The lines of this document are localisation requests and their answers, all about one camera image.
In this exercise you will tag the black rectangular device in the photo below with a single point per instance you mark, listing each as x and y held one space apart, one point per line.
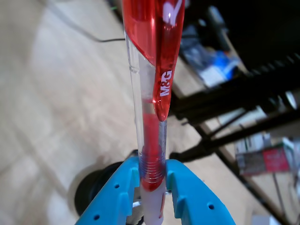
218 25

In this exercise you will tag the blue white package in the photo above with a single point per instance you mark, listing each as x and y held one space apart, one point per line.
225 65

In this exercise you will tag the red retractable pen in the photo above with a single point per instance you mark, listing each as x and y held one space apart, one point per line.
150 140

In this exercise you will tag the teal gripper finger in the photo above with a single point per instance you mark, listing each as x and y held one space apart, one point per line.
112 199
194 204

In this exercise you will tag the black mesh pen holder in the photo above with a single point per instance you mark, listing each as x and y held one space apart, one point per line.
89 187

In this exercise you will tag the red grey box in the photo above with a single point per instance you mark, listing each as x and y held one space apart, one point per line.
274 159

